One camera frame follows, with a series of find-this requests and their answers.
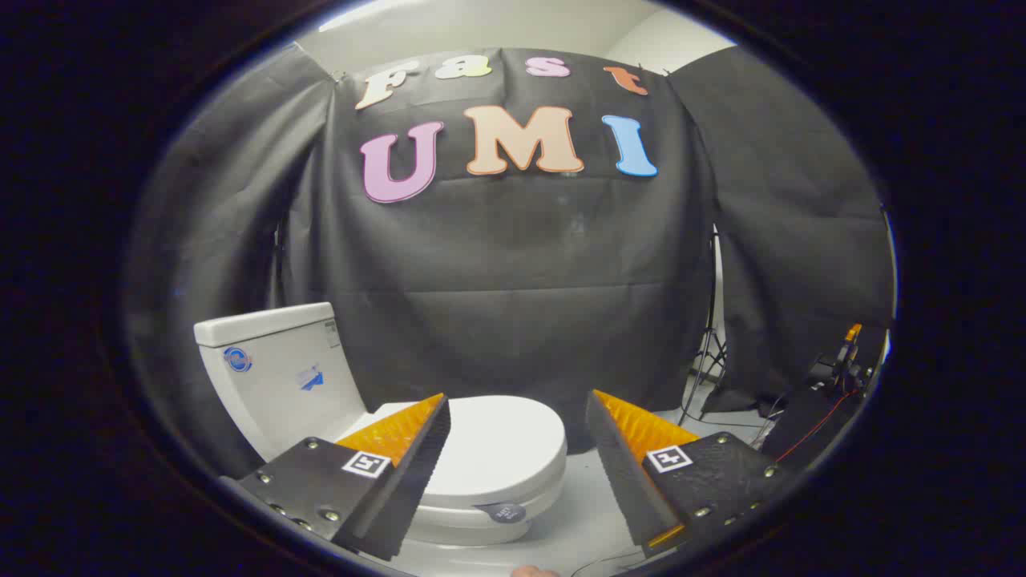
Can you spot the black and orange device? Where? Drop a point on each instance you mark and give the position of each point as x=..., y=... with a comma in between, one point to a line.
x=842, y=361

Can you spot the black tripod stand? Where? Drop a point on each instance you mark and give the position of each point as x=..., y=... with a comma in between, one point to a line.
x=709, y=344

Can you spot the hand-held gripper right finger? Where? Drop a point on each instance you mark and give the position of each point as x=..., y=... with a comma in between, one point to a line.
x=621, y=473

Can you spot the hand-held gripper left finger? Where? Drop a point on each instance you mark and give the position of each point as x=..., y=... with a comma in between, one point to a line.
x=409, y=489

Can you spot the white toilet lid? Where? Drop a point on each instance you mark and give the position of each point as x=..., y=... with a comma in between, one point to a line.
x=505, y=445

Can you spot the black lid pull tab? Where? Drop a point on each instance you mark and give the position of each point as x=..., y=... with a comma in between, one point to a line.
x=501, y=513

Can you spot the white toilet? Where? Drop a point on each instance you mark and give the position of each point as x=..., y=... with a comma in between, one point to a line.
x=272, y=377

